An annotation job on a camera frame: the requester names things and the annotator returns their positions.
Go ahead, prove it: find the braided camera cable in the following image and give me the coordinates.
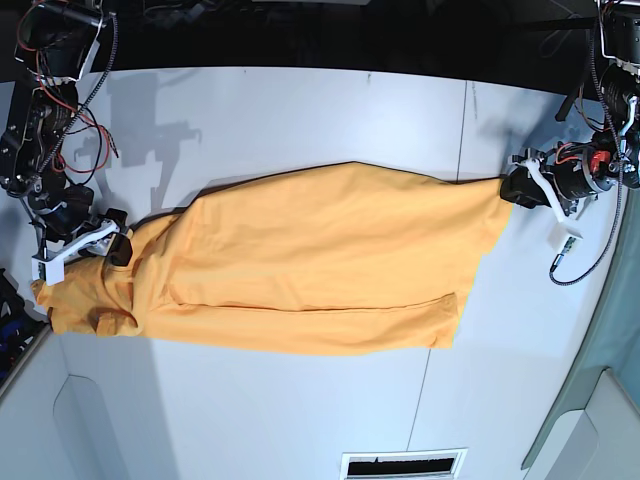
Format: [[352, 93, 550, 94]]
[[37, 14, 121, 171], [548, 29, 629, 287]]

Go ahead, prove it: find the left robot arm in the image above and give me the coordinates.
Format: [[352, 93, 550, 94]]
[[500, 1, 639, 220]]

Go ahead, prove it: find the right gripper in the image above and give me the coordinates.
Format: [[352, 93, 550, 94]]
[[27, 186, 133, 266]]

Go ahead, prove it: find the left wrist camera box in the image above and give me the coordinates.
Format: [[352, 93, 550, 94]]
[[547, 224, 583, 255]]

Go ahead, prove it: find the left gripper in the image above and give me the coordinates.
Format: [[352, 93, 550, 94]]
[[499, 144, 615, 223]]

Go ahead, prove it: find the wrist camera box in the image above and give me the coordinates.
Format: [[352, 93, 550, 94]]
[[31, 255, 65, 286], [547, 224, 583, 255]]

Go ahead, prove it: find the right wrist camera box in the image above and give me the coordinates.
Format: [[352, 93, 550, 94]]
[[31, 255, 65, 286]]

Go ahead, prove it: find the yellow t-shirt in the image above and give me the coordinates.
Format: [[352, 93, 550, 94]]
[[32, 163, 512, 355]]

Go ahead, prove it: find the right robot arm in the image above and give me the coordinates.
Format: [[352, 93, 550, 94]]
[[1, 1, 132, 266]]

